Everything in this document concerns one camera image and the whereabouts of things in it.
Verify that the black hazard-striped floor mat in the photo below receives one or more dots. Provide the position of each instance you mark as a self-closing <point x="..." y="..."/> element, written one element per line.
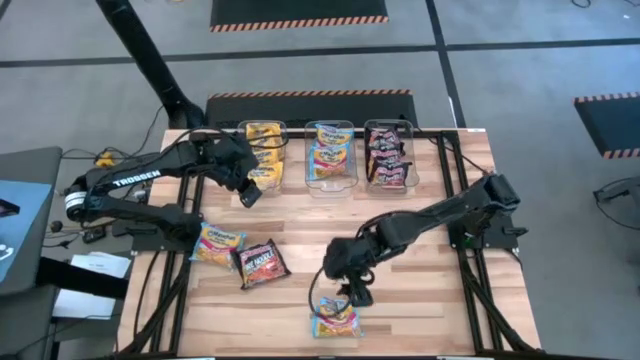
<point x="310" y="107"/>
<point x="615" y="125"/>
<point x="300" y="10"/>

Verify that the grey desk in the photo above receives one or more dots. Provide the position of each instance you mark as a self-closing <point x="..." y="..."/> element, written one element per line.
<point x="30" y="165"/>

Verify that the white paper sheets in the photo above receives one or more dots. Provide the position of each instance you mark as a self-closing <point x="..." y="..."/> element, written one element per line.
<point x="100" y="265"/>

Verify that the black aluminium table frame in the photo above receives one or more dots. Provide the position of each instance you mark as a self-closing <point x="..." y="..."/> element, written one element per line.
<point x="220" y="250"/>

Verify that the small black flat object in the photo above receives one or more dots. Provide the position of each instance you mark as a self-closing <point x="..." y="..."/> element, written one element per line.
<point x="7" y="207"/>

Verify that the black camera stand pole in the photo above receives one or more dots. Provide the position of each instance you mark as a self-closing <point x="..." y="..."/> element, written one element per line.
<point x="145" y="55"/>

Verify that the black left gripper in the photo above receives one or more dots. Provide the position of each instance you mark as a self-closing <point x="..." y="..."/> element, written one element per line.
<point x="235" y="160"/>

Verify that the blue Maruchan beef ramen pack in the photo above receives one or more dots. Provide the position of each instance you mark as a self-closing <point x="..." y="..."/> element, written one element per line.
<point x="335" y="325"/>
<point x="334" y="135"/>
<point x="327" y="162"/>

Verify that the black beam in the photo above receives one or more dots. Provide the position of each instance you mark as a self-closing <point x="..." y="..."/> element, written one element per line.
<point x="75" y="280"/>

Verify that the black fire noodle pack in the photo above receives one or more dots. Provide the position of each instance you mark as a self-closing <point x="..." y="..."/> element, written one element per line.
<point x="382" y="137"/>
<point x="386" y="155"/>
<point x="391" y="176"/>
<point x="260" y="265"/>

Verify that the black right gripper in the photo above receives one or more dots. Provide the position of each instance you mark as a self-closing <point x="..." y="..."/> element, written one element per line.
<point x="350" y="260"/>

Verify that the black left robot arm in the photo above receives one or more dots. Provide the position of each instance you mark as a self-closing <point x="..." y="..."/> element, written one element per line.
<point x="135" y="179"/>

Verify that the clear plastic bin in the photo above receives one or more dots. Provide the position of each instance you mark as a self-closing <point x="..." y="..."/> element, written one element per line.
<point x="330" y="187"/>
<point x="265" y="194"/>
<point x="392" y="191"/>

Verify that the yellow noodle packet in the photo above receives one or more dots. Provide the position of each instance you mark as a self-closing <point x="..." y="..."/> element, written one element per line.
<point x="215" y="247"/>

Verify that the small black round object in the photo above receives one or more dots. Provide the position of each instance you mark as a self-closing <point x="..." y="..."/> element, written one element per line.
<point x="56" y="226"/>

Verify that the black floor device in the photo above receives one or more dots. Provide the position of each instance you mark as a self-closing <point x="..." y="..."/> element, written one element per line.
<point x="617" y="189"/>

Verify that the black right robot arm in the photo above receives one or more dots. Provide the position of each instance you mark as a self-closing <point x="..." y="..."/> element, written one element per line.
<point x="440" y="210"/>

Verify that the small black adapter box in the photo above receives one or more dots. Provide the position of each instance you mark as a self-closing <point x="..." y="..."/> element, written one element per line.
<point x="94" y="235"/>

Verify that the blue board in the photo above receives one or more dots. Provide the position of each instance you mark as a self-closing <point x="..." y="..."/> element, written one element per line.
<point x="25" y="235"/>

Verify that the yellow power plug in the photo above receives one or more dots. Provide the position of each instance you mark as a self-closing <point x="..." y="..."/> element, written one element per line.
<point x="105" y="160"/>

